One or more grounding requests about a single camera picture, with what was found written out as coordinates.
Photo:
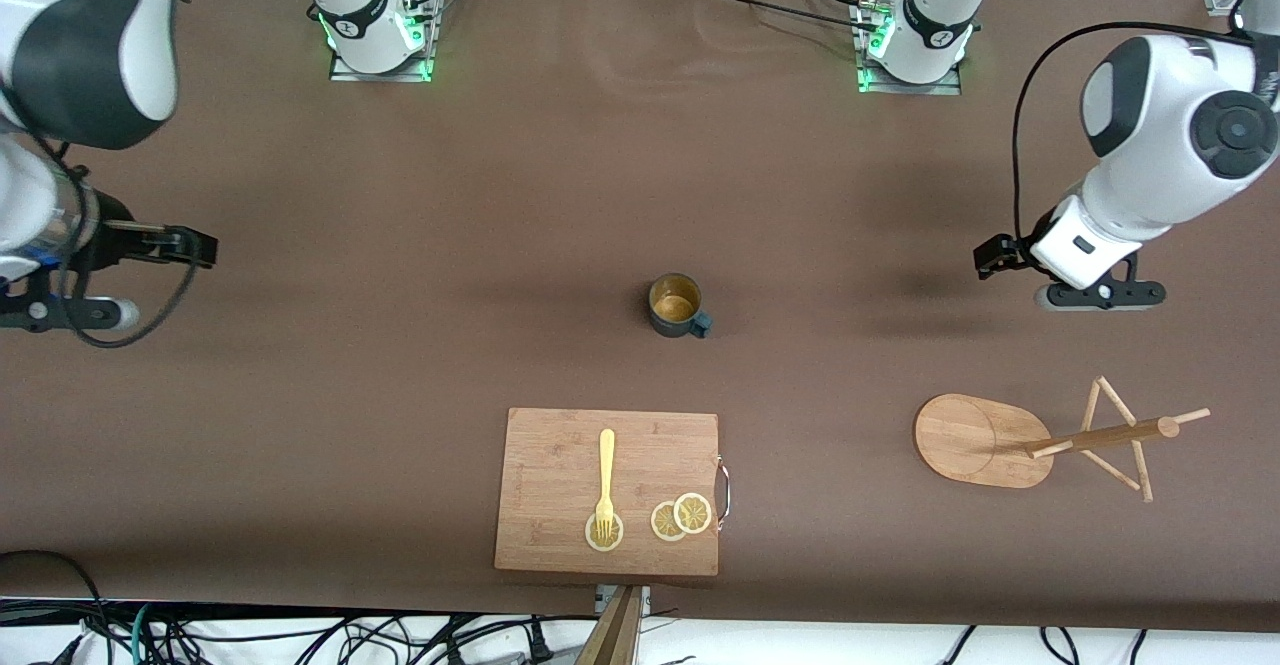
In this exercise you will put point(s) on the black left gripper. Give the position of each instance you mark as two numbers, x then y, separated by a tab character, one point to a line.
1003	254

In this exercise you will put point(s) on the yellow plastic fork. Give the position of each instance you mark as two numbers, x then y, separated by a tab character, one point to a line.
606	465

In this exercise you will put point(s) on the wooden post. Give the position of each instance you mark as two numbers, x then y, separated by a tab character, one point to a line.
615	640

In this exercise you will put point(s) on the wooden cutting board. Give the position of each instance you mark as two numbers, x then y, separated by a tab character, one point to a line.
550	465

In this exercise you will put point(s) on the metal post bracket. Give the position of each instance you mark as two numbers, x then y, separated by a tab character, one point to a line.
603	597

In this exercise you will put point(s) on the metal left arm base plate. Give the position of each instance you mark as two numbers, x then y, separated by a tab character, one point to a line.
950	88

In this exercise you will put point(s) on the lemon slice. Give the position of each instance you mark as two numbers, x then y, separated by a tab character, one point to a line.
662	525
693	513
592	542

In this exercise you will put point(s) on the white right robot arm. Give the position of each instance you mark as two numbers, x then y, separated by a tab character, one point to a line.
90	45

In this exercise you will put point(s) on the wooden cup rack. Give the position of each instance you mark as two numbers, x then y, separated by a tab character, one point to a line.
965	440

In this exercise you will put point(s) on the table cover mat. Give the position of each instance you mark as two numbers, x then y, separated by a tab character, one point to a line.
640	195

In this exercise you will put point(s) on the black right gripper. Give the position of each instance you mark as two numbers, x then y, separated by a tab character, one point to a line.
118	241

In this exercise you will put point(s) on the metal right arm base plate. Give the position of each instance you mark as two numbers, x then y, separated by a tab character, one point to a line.
345	73

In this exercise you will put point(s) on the teal cup with yellow inside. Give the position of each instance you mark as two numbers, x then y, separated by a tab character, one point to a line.
675	300

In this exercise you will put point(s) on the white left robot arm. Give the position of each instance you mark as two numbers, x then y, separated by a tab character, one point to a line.
1150	175

